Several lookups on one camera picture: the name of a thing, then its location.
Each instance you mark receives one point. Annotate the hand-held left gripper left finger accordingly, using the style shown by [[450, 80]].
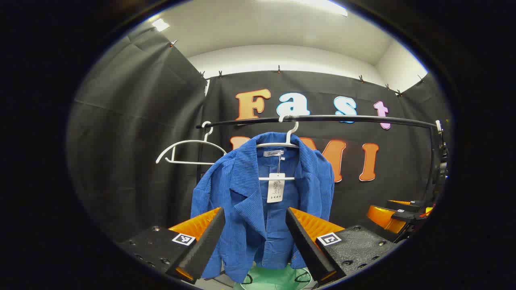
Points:
[[205, 241]]

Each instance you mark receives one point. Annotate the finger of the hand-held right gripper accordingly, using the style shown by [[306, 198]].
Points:
[[403, 204], [383, 217]]

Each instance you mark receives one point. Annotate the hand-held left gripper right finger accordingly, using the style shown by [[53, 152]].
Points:
[[306, 245]]

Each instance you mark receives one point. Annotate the green laundry hamper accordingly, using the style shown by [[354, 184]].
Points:
[[278, 280]]

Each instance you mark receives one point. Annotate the white plastic clothes hanger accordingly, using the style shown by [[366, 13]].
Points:
[[287, 141], [189, 141]]

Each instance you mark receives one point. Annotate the black clothes rack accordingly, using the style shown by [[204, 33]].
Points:
[[363, 118]]

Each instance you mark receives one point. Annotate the black backdrop cloth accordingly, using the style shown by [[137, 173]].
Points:
[[121, 141]]

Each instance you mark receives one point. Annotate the row of small black clips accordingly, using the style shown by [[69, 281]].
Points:
[[278, 70]]

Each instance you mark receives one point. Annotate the long ceiling light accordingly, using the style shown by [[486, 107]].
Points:
[[326, 6]]

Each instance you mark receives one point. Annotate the small ceiling light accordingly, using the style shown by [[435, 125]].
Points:
[[160, 24]]

